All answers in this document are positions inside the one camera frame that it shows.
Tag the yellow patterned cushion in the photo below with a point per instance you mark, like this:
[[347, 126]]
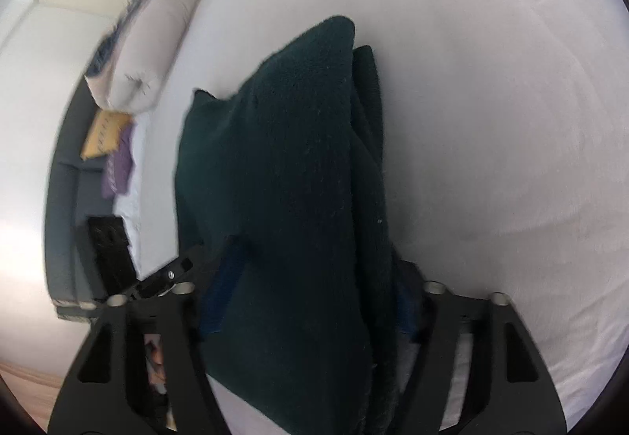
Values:
[[103, 138]]

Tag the dark green knit sweater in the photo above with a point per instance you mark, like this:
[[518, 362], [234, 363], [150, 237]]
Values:
[[292, 164]]

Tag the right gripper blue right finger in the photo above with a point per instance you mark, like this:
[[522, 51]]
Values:
[[409, 282]]

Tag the white bed with sheet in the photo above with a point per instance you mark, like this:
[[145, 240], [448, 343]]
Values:
[[506, 152]]

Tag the rolled beige duvet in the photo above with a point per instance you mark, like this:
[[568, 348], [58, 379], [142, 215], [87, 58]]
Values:
[[132, 61]]

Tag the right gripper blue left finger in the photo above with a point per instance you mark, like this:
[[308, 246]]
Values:
[[224, 274]]

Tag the dark grey upholstered headboard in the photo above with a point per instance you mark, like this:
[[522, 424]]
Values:
[[73, 195]]

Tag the purple patterned cushion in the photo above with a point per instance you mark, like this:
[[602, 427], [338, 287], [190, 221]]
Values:
[[118, 167]]

